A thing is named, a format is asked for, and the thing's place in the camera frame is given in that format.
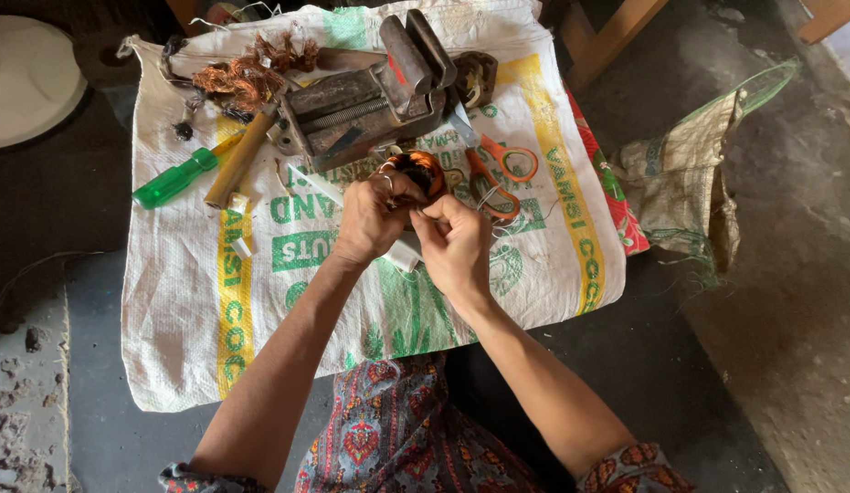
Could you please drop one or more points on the person's right hand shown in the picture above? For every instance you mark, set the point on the person's right hand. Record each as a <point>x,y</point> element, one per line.
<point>455,253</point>

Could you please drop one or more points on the person's left hand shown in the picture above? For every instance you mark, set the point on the person's left hand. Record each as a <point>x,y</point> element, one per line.
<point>370,219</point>

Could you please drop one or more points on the person's left fingers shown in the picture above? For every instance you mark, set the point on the person's left fingers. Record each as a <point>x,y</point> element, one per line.
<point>397,192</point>

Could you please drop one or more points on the copper wound motor stator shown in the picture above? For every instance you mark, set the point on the copper wound motor stator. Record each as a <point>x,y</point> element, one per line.
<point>419,172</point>

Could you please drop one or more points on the white thread spool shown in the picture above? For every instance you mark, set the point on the white thread spool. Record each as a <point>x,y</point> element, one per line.
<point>403,253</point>

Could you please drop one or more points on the white insulation sleeve strip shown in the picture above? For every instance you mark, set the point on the white insulation sleeve strip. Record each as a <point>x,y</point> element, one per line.
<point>315,185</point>

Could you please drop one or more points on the rusty metal bench vise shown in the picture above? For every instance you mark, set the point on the rusty metal bench vise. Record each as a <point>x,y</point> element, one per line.
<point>370,103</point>

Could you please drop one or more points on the brown motor stator core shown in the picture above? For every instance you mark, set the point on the brown motor stator core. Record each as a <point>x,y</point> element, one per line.
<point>474,77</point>

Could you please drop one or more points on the small white paper piece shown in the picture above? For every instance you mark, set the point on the small white paper piece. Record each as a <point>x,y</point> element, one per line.
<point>240,248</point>

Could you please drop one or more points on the red floral cloth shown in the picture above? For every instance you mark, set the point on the red floral cloth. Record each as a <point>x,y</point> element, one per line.
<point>613,198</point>

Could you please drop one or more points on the white woven printed sack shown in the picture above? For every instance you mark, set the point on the white woven printed sack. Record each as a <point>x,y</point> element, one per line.
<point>192,287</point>

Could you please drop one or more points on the person's patterned clothing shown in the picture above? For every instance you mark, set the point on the person's patterned clothing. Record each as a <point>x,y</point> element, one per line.
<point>411,438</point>

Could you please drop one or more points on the crumpled woven sack bag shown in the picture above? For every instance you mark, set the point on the crumpled woven sack bag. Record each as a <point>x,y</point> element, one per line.
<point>678,178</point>

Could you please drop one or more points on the white round plastic lid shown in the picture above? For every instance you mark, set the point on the white round plastic lid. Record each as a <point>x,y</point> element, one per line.
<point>24,79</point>

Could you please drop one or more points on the wooden furniture frame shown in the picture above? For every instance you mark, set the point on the wooden furniture frame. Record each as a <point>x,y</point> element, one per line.
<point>606,34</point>

